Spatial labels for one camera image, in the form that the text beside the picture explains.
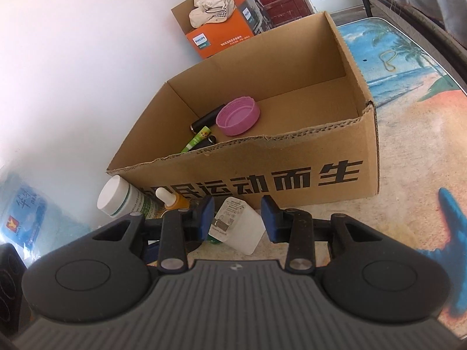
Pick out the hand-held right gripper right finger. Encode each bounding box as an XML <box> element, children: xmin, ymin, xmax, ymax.
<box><xmin>262</xmin><ymin>194</ymin><xmax>382</xmax><ymax>273</ymax></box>

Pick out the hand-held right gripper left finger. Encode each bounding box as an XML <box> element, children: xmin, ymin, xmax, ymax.
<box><xmin>89</xmin><ymin>195</ymin><xmax>216</xmax><ymax>273</ymax></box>

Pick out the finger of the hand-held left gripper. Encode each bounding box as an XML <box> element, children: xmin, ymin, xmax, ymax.
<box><xmin>144</xmin><ymin>241</ymin><xmax>163</xmax><ymax>265</ymax></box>

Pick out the white charger plug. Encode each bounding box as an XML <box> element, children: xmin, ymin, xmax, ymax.
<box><xmin>208</xmin><ymin>196</ymin><xmax>266</xmax><ymax>256</ymax></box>

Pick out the green dropper bottle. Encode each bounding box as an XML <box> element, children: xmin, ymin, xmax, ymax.
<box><xmin>155</xmin><ymin>187</ymin><xmax>221</xmax><ymax>244</ymax></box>

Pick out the large brown cardboard box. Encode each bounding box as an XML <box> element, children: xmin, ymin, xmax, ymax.
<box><xmin>106</xmin><ymin>11</ymin><xmax>381</xmax><ymax>210</ymax></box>

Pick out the white pill bottle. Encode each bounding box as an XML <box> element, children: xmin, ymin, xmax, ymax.
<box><xmin>97</xmin><ymin>175</ymin><xmax>161</xmax><ymax>219</ymax></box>

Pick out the black key fob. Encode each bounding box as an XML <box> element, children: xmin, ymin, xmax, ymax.
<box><xmin>193</xmin><ymin>135</ymin><xmax>217</xmax><ymax>150</ymax></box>

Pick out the small green tube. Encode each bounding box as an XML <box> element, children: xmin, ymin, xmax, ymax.
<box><xmin>181</xmin><ymin>126</ymin><xmax>212</xmax><ymax>153</ymax></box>

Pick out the black cylindrical tube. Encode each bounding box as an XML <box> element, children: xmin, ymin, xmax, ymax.
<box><xmin>190</xmin><ymin>104</ymin><xmax>226</xmax><ymax>132</ymax></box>

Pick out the pink plastic lid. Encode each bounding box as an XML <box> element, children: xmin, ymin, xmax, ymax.
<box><xmin>216</xmin><ymin>96</ymin><xmax>262</xmax><ymax>136</ymax></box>

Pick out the blue plastic bag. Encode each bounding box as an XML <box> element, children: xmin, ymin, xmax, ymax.
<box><xmin>0</xmin><ymin>169</ymin><xmax>95</xmax><ymax>252</ymax></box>

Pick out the orange product box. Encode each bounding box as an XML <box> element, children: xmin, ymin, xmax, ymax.
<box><xmin>185</xmin><ymin>0</ymin><xmax>272</xmax><ymax>60</ymax></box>

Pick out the rubber band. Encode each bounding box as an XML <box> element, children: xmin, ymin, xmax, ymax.
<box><xmin>379</xmin><ymin>49</ymin><xmax>400</xmax><ymax>73</ymax></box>

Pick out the beige bucket hat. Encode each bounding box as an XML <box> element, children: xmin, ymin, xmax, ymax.
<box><xmin>189</xmin><ymin>0</ymin><xmax>236</xmax><ymax>28</ymax></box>

